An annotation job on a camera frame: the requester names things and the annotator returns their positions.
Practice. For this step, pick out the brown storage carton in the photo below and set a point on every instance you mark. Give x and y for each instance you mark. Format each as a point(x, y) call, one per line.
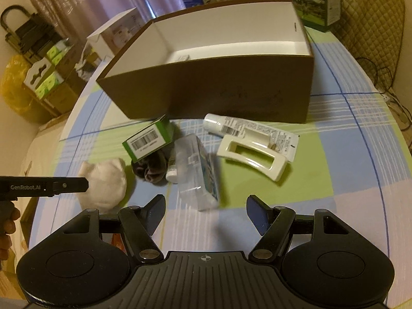
point(70, 85)

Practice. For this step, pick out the brown cardboard box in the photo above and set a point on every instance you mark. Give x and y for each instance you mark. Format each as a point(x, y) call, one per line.
point(209, 87)

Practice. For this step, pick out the dark velvet scrunchie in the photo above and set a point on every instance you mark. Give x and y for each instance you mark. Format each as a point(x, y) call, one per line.
point(151, 171)

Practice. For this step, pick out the landscape printed carton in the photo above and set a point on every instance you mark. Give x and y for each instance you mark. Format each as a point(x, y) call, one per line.
point(315, 6)

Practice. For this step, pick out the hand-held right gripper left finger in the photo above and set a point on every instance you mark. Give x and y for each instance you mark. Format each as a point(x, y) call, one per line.
point(156, 212)

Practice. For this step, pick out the clear plastic case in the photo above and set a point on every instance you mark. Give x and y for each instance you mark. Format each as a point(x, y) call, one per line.
point(193, 173)

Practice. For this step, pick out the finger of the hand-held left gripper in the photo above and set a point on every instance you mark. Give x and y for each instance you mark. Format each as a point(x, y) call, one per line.
point(72, 185)

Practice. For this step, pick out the white sock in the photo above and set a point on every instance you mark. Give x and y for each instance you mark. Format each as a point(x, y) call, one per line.
point(103, 180)

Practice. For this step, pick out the white cardboard box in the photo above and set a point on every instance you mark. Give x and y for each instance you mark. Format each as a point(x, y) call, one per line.
point(109, 35)

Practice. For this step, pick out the green white carton pack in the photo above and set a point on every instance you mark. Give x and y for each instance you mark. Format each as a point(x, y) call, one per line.
point(58, 53)
point(48, 83)

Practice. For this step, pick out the cream hair claw clip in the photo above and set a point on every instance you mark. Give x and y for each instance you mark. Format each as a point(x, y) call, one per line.
point(280, 166)

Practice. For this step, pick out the yellow plastic bag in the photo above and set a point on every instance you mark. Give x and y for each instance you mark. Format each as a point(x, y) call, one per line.
point(13, 83)

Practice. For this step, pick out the beige quilted chair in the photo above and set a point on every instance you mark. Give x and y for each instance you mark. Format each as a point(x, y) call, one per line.
point(370, 13)

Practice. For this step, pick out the crumpled plastic bag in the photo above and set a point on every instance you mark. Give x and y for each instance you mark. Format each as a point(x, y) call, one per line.
point(87, 66)

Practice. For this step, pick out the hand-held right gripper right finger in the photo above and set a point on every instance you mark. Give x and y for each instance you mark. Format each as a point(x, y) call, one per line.
point(257, 214)

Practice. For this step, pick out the white power strip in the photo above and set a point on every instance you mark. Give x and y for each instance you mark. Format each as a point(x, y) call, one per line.
point(390, 99)

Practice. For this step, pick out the white squeeze tube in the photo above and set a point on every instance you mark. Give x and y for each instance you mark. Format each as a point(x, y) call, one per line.
point(219, 124)

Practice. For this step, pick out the person's left hand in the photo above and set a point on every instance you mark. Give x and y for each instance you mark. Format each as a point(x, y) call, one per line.
point(11, 223)

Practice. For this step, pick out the small white bottle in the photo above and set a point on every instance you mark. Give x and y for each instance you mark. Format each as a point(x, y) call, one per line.
point(172, 173)

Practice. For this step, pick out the green white medicine box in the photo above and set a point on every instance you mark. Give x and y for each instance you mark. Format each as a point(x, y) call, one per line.
point(148, 138)

